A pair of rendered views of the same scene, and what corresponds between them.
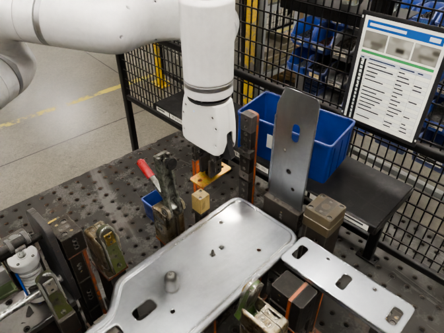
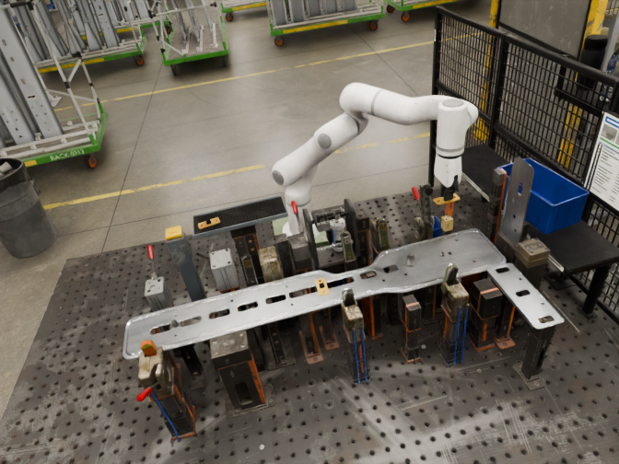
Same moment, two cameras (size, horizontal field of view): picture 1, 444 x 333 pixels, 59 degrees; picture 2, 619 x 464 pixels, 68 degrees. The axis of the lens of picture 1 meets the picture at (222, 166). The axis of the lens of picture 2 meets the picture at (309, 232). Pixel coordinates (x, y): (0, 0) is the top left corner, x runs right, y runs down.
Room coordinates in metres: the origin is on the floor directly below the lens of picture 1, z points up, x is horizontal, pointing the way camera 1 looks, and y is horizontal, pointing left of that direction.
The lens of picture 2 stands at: (-0.67, -0.36, 2.16)
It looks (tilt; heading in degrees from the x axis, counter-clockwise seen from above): 38 degrees down; 38
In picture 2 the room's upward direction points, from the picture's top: 9 degrees counter-clockwise
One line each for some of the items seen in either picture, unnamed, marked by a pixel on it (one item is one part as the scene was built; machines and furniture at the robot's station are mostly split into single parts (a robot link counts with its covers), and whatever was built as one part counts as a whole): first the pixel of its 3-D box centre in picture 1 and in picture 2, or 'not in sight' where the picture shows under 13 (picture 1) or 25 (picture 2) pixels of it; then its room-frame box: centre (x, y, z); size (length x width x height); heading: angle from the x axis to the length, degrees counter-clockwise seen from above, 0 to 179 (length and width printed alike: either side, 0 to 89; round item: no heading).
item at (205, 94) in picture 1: (207, 84); (449, 147); (0.61, 0.02, 1.45); 0.09 x 0.08 x 0.03; 46
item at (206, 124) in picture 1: (209, 116); (449, 165); (0.60, 0.02, 1.38); 0.10 x 0.07 x 0.11; 46
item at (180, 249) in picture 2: not in sight; (191, 276); (0.16, 0.93, 0.92); 0.08 x 0.08 x 0.44; 45
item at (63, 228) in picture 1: (84, 284); (363, 253); (0.58, 0.34, 0.91); 0.07 x 0.05 x 0.42; 45
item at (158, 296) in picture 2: not in sight; (169, 318); (-0.03, 0.88, 0.88); 0.11 x 0.10 x 0.36; 45
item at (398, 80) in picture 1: (391, 79); (618, 164); (0.93, -0.44, 1.30); 0.23 x 0.02 x 0.31; 45
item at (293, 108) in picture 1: (290, 153); (516, 203); (0.78, -0.17, 1.17); 0.12 x 0.01 x 0.34; 45
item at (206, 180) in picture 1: (211, 172); (446, 198); (0.61, 0.02, 1.26); 0.08 x 0.04 x 0.01; 136
